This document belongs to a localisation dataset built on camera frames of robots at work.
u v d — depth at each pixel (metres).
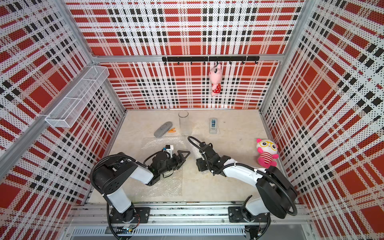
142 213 0.74
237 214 0.73
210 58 0.88
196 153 0.85
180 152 0.82
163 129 1.07
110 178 0.47
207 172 0.78
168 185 0.84
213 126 1.08
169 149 0.86
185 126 1.04
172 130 1.08
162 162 0.72
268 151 0.90
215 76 0.92
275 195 0.42
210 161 0.66
